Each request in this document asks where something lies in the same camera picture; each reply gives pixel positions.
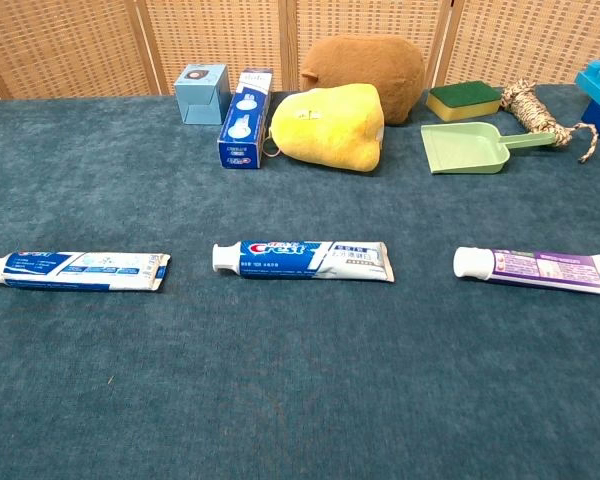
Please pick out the purple white toothpaste tube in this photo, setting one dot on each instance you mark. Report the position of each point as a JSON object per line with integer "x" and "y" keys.
{"x": 540, "y": 270}

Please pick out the blue Crest logo toothpaste tube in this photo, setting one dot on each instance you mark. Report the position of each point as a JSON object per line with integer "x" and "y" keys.
{"x": 305, "y": 260}

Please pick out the long blue toothpaste carton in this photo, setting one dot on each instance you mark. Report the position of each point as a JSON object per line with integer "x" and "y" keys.
{"x": 245, "y": 125}

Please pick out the crumpled blue white toothpaste tube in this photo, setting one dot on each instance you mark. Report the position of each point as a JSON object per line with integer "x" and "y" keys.
{"x": 80, "y": 270}

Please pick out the yellow plush toy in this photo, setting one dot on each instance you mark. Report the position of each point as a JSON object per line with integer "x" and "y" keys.
{"x": 330, "y": 125}

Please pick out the teal carpet table cover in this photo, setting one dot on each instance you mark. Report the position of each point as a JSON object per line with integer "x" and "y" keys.
{"x": 280, "y": 375}

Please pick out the small light blue box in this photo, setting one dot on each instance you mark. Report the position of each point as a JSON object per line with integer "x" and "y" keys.
{"x": 200, "y": 95}

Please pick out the light green plastic dustpan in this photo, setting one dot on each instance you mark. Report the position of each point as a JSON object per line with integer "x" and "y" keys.
{"x": 460, "y": 147}

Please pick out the brown plush toy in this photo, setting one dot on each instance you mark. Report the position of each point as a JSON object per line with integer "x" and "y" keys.
{"x": 375, "y": 65}

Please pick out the green yellow sponge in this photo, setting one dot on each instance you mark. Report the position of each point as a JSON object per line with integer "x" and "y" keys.
{"x": 462, "y": 102}

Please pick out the woven wicker folding screen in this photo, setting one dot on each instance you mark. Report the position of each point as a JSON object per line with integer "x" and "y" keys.
{"x": 80, "y": 45}

